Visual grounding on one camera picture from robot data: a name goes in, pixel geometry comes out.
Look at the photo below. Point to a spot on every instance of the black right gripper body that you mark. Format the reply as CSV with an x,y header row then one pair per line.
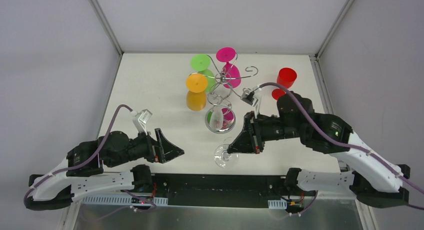
x,y
250,132

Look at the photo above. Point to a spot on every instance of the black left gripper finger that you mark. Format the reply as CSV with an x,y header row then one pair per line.
x,y
169,153
164,143

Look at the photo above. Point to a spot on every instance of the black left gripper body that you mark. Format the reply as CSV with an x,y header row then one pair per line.
x,y
157,146

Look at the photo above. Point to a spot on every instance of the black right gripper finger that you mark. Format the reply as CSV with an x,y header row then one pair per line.
x,y
243,143
248,128

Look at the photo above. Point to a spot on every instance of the clear wine glass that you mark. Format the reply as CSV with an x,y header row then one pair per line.
x,y
215,119
222,157

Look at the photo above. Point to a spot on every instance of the chrome wine glass rack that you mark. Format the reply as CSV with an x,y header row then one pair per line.
x,y
218,88

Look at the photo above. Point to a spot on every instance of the red wine glass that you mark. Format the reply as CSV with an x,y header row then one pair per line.
x,y
286,77

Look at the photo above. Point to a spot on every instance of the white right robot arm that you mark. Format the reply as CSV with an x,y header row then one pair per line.
x,y
375,182

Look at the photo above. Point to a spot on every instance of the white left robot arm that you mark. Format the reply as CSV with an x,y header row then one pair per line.
x,y
81,173

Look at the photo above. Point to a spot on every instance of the pink wine glass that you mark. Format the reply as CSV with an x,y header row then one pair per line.
x,y
227,55

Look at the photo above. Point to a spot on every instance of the orange wine glass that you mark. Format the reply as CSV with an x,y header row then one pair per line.
x,y
196,96

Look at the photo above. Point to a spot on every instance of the green wine glass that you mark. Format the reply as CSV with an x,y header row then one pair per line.
x,y
200,63

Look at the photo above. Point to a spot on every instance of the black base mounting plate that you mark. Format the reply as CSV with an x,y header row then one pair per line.
x,y
229,191

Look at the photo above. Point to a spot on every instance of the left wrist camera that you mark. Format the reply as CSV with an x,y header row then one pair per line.
x,y
140,119

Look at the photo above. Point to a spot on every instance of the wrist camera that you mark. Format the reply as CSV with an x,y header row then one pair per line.
x,y
253,99
140,119

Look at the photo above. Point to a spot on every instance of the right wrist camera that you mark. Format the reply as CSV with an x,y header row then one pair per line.
x,y
253,99

